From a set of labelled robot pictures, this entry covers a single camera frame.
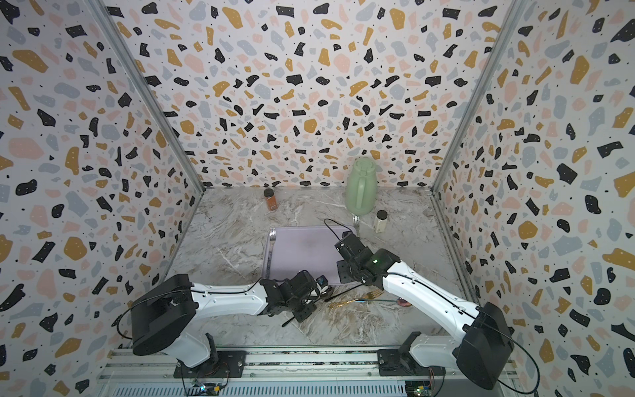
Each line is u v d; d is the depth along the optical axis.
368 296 0.88
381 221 1.00
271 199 1.09
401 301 0.86
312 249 1.03
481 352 0.39
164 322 0.43
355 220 1.09
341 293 0.88
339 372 0.73
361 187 0.95
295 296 0.66
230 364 0.73
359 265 0.59
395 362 0.74
